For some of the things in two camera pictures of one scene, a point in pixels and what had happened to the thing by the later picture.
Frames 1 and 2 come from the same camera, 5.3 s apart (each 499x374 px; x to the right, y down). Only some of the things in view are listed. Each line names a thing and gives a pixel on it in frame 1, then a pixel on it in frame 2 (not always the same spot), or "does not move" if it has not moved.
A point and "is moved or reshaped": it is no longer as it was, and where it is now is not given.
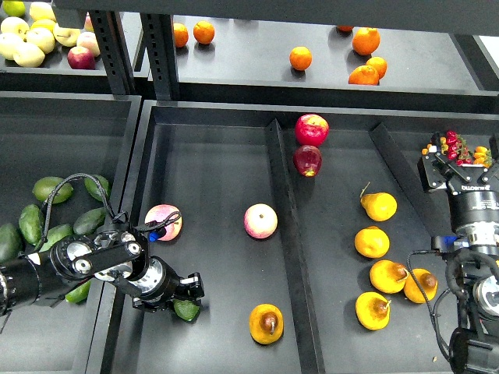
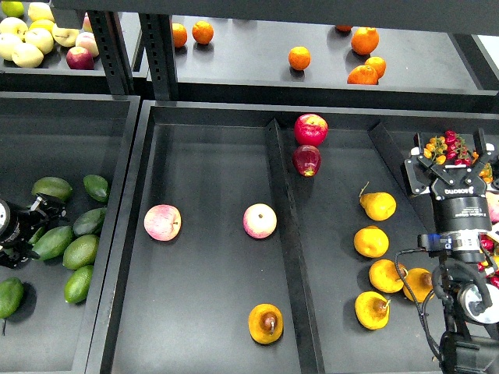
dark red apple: [308, 160] does not move
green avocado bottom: [79, 294] does not move
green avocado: [185, 309] is moved or reshaped
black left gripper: [158, 285] -> [17, 226]
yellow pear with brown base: [266, 323] does not move
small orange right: [380, 65] does not move
